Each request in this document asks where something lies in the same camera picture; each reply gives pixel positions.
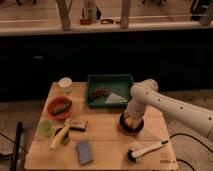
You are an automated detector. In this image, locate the black pole stand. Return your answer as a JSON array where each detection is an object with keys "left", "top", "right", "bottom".
[{"left": 10, "top": 122, "right": 23, "bottom": 171}]

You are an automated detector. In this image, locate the dark grape bunch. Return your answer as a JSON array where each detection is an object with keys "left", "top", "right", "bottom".
[{"left": 91, "top": 87, "right": 110, "bottom": 99}]

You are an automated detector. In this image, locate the green pickle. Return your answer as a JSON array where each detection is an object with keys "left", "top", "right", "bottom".
[{"left": 52, "top": 102, "right": 70, "bottom": 115}]

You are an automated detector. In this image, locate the dark brown bowl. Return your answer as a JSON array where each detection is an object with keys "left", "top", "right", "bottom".
[{"left": 119, "top": 113, "right": 144, "bottom": 133}]

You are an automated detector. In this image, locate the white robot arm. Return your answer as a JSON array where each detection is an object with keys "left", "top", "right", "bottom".
[{"left": 124, "top": 79, "right": 213, "bottom": 142}]

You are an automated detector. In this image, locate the blue-grey sponge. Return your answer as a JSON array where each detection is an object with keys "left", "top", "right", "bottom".
[{"left": 76, "top": 141, "right": 93, "bottom": 165}]

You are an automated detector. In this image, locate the orange bowl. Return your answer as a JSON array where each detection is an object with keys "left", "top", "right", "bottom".
[{"left": 47, "top": 97, "right": 72, "bottom": 121}]

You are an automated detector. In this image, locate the white cup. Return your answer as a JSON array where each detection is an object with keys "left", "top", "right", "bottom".
[{"left": 58, "top": 77, "right": 72, "bottom": 93}]

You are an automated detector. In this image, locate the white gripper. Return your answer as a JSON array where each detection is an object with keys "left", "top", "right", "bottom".
[{"left": 124, "top": 107, "right": 145, "bottom": 128}]

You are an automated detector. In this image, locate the green plastic tray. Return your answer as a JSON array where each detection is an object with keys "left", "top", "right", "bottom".
[{"left": 86, "top": 74, "right": 133, "bottom": 108}]

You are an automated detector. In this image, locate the light green cup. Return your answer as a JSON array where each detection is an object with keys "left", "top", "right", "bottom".
[{"left": 38, "top": 120, "right": 53, "bottom": 137}]

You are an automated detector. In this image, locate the grey folded cloth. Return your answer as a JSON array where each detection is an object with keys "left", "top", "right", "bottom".
[{"left": 105, "top": 93, "right": 126, "bottom": 104}]

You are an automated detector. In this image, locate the black cable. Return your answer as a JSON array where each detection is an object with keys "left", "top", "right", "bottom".
[{"left": 169, "top": 132, "right": 213, "bottom": 171}]

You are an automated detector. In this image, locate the white dish brush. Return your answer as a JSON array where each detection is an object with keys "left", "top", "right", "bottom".
[{"left": 127, "top": 140, "right": 168, "bottom": 162}]

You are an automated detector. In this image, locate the wooden table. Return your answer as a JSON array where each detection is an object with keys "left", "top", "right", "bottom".
[{"left": 25, "top": 82, "right": 178, "bottom": 171}]

